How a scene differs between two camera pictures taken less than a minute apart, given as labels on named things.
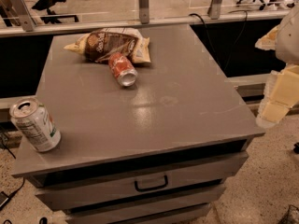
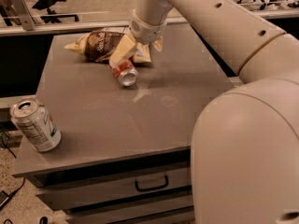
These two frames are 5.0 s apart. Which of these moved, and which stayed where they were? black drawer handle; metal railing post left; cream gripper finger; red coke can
Moved: cream gripper finger
Stayed: metal railing post left; black drawer handle; red coke can
